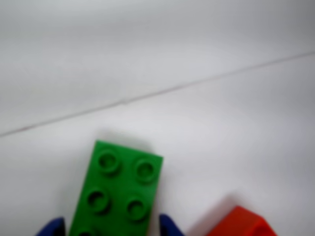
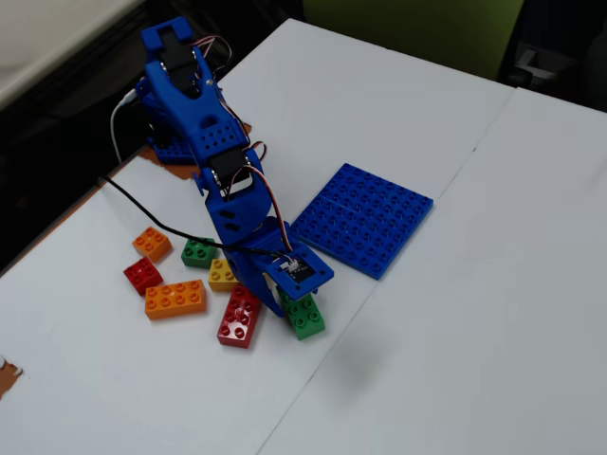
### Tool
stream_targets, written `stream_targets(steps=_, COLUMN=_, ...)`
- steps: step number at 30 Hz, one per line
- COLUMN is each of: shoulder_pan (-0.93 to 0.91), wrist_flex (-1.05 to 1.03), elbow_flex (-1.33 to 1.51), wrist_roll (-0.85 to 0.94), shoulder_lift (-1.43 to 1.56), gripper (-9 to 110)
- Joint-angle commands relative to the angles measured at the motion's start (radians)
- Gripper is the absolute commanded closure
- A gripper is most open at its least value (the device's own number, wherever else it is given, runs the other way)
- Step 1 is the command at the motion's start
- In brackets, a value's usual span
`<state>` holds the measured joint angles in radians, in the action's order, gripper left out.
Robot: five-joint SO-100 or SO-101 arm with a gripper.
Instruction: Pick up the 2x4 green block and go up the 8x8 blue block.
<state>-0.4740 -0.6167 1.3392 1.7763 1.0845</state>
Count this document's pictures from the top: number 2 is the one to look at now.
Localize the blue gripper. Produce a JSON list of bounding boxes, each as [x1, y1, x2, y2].
[[221, 215, 322, 318]]

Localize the green 2x4 brick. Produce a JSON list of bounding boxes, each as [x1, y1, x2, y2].
[[276, 283, 328, 342]]

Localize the red 2x4 brick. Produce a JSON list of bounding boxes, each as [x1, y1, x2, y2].
[[216, 282, 263, 350]]

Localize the yellow 2x2 brick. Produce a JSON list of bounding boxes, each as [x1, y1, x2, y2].
[[207, 258, 243, 293]]

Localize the blue 8x8 studded baseplate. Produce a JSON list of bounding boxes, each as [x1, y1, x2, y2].
[[288, 162, 435, 282]]

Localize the green 2x2 brick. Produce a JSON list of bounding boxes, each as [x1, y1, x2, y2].
[[180, 236, 220, 269]]

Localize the orange 2x4 brick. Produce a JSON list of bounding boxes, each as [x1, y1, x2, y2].
[[144, 279, 208, 321]]

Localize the orange 2x2 brick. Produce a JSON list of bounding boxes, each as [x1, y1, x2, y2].
[[131, 226, 174, 264]]

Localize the red 2x2 brick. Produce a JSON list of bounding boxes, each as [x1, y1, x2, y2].
[[122, 257, 165, 297]]

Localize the white side table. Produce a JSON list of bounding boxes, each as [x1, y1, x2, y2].
[[0, 0, 146, 111]]

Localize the black office chair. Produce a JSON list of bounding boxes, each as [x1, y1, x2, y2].
[[497, 0, 607, 114]]

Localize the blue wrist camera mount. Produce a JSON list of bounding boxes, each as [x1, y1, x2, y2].
[[264, 245, 335, 300]]

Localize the red white black servo wires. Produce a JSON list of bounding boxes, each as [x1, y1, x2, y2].
[[245, 139, 298, 266], [191, 33, 234, 85]]

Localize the black camera cable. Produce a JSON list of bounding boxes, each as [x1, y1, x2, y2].
[[98, 174, 288, 262]]

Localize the white cable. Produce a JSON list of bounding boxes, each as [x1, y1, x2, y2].
[[109, 87, 142, 165]]

